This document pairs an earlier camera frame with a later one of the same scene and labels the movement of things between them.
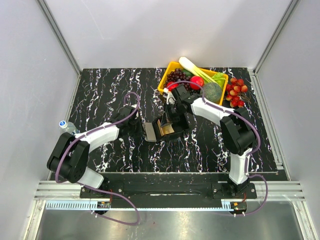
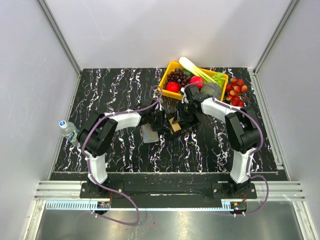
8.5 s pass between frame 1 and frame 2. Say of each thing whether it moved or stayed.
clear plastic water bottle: stayed
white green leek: stayed
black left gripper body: moved
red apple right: stayed
